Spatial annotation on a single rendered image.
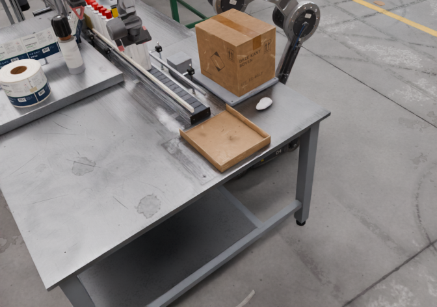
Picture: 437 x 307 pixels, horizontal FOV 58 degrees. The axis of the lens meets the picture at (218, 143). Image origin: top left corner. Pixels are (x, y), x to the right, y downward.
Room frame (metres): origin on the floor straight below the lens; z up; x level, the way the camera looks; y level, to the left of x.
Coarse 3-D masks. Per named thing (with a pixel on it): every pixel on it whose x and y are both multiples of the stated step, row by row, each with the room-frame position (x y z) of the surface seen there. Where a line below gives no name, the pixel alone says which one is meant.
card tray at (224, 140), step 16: (224, 112) 1.45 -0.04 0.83; (192, 128) 1.35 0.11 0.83; (208, 128) 1.34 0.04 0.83; (224, 128) 1.33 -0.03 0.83; (240, 128) 1.32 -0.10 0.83; (256, 128) 1.28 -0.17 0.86; (192, 144) 1.24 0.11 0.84; (208, 144) 1.24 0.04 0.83; (224, 144) 1.23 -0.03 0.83; (240, 144) 1.22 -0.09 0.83; (256, 144) 1.17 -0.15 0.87; (208, 160) 1.14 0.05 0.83; (224, 160) 1.13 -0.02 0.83; (240, 160) 1.12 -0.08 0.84
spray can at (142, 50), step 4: (140, 44) 1.80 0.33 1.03; (144, 44) 1.81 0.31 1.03; (140, 48) 1.80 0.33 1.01; (144, 48) 1.80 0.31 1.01; (140, 52) 1.80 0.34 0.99; (144, 52) 1.80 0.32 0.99; (140, 56) 1.80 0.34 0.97; (144, 56) 1.80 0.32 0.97; (148, 56) 1.81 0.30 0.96; (140, 60) 1.81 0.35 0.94; (144, 60) 1.80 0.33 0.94; (148, 60) 1.81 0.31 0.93; (144, 64) 1.80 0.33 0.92; (148, 64) 1.80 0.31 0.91; (144, 68) 1.80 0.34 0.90; (148, 68) 1.80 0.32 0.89
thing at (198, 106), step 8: (120, 40) 2.17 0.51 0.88; (120, 56) 1.99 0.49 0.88; (152, 72) 1.78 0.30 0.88; (160, 72) 1.77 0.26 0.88; (160, 80) 1.70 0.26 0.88; (168, 80) 1.69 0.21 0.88; (160, 88) 1.62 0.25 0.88; (176, 88) 1.61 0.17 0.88; (184, 96) 1.54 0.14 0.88; (192, 96) 1.53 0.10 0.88; (192, 104) 1.47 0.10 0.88; (200, 104) 1.46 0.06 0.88
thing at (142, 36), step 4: (140, 32) 1.45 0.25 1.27; (144, 32) 1.50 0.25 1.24; (124, 36) 1.46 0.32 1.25; (128, 36) 1.44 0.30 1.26; (132, 36) 1.43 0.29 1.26; (136, 36) 1.43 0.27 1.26; (140, 36) 1.48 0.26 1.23; (144, 36) 1.48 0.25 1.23; (124, 40) 1.45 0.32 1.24; (128, 40) 1.45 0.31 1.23; (132, 40) 1.45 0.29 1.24; (136, 40) 1.45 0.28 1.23; (140, 40) 1.46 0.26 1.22; (124, 44) 1.44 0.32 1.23; (128, 44) 1.44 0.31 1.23
